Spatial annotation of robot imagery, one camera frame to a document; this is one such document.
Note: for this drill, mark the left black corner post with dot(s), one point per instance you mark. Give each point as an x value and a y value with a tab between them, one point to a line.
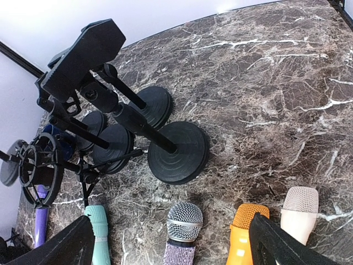
19	60

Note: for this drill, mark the black tripod shock-mount stand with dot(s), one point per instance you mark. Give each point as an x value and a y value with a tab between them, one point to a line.
40	174

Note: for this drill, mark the purple microphone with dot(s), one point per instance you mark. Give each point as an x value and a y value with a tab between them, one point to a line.
41	220

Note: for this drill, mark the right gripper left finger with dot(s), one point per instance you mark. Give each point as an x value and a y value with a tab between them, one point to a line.
73	245

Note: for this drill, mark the black round-base stand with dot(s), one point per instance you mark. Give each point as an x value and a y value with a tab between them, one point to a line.
153	102
177	152
62	115
111	155
10	164

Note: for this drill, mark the dark blue mug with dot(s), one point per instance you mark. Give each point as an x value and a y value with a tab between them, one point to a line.
66	140

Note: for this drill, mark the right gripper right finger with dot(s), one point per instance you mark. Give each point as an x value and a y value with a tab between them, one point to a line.
272	245

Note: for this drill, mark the silver glitter microphone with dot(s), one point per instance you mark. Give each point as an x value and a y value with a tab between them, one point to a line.
184	223

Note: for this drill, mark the orange microphone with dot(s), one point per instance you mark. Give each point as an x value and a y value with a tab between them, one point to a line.
240	249

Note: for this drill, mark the mint green microphone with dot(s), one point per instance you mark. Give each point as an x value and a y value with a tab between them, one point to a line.
98	219

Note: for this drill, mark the pale pink microphone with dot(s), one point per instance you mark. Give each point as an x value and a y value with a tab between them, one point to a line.
299	212

